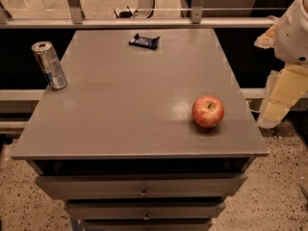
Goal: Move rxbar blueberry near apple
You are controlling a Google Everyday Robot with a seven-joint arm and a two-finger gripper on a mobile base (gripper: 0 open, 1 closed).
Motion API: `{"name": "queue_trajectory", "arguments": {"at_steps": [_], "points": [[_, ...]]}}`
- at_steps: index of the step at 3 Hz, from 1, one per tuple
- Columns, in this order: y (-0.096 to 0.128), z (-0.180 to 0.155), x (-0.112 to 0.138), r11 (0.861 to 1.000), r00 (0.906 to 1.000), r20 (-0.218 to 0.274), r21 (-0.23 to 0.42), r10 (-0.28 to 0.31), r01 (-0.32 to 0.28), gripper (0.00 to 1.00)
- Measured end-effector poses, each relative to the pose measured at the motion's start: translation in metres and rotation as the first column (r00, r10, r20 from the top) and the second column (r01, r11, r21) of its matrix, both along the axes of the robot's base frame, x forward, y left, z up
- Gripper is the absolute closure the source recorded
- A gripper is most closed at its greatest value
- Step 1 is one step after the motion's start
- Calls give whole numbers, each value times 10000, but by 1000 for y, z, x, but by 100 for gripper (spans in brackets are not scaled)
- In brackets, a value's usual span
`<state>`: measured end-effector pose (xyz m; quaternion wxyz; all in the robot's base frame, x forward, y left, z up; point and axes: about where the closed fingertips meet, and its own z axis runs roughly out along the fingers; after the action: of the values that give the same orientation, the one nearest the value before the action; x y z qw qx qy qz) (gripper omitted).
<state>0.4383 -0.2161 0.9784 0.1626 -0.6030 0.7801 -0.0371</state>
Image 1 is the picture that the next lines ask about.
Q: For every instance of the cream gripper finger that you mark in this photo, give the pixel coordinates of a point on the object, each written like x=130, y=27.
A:
x=266, y=40
x=283, y=90

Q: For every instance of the grey middle drawer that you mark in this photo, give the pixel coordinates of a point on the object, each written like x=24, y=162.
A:
x=145, y=210

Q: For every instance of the metal window railing frame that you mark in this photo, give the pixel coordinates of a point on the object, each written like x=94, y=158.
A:
x=99, y=14

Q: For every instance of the grey drawer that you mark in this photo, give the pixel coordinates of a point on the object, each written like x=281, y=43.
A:
x=156, y=225
x=145, y=210
x=140, y=186

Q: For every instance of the blue rxbar blueberry wrapper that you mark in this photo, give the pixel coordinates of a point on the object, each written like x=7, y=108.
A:
x=144, y=42

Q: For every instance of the grey bottom drawer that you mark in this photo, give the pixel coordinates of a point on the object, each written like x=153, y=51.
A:
x=156, y=225

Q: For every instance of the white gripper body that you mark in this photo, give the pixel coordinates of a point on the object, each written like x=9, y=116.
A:
x=293, y=38

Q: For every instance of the red apple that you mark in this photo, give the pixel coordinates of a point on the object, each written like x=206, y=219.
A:
x=207, y=111

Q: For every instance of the grey top drawer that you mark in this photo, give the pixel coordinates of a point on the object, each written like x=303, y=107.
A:
x=140, y=186

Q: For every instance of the dark object behind glass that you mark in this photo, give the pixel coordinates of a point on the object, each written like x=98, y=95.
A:
x=126, y=14

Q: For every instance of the silver energy drink can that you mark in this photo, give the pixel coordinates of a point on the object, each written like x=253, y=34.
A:
x=50, y=64

